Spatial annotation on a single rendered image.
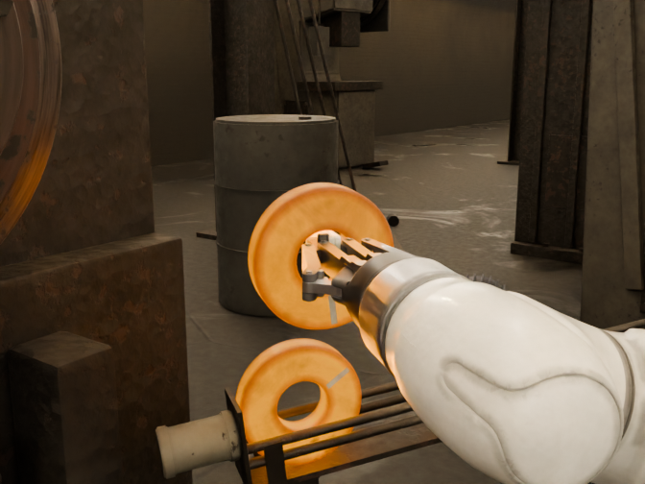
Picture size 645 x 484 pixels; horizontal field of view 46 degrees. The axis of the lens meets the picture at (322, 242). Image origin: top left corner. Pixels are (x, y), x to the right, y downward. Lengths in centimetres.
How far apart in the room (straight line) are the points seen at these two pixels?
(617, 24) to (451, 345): 267
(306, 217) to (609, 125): 243
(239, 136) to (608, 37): 153
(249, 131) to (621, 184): 152
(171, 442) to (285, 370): 15
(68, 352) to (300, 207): 30
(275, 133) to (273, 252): 252
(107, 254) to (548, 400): 68
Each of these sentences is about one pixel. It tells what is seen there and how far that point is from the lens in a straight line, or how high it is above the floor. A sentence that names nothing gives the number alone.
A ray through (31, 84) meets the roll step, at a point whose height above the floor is 109.
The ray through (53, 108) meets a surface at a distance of 80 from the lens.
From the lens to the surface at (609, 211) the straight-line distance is 314.
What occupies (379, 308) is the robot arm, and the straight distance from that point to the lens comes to 55.
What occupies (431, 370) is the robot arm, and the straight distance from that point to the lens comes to 47.
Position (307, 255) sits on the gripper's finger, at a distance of 69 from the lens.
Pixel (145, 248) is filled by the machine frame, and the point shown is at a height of 87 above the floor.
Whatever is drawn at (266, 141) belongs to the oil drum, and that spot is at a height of 80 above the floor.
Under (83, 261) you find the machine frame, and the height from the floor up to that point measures 87.
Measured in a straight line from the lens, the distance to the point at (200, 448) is 90.
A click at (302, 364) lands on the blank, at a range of 90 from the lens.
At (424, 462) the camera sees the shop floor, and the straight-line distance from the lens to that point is 227.
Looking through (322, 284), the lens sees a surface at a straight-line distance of 64.
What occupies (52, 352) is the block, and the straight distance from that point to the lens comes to 87.
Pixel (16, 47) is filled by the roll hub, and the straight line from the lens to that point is 68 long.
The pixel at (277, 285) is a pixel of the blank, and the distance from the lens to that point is 77.
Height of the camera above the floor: 110
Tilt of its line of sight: 13 degrees down
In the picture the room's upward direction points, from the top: straight up
